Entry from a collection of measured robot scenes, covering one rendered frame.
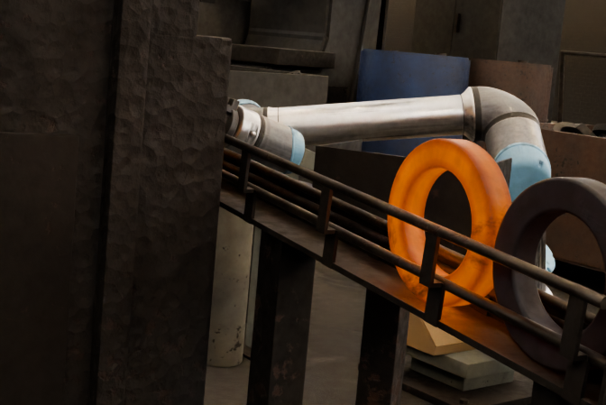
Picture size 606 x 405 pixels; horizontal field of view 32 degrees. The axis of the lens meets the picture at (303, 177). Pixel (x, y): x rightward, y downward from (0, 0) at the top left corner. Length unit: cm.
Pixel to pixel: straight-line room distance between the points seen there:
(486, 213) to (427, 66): 421
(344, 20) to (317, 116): 376
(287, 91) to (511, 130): 251
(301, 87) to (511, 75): 141
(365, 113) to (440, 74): 313
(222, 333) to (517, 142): 106
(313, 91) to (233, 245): 202
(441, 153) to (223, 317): 171
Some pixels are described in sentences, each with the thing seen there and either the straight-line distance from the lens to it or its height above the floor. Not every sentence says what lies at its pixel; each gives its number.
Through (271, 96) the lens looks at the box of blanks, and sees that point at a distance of 451.
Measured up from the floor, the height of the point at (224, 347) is 5.
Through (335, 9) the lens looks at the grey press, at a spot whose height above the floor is 108.
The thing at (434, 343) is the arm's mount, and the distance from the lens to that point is 270.
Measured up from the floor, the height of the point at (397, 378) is 35.
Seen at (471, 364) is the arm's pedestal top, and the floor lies 12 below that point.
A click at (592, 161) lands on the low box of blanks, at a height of 53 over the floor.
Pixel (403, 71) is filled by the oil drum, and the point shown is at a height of 78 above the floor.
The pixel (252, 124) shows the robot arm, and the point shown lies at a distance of 201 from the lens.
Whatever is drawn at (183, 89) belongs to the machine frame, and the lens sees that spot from 145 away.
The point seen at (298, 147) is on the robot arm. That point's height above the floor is 67.
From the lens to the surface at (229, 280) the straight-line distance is 278.
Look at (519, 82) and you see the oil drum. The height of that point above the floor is 78.
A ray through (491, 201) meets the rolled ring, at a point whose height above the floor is 73.
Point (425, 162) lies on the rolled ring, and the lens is 119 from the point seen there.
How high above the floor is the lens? 87
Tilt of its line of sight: 7 degrees down
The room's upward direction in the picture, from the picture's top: 5 degrees clockwise
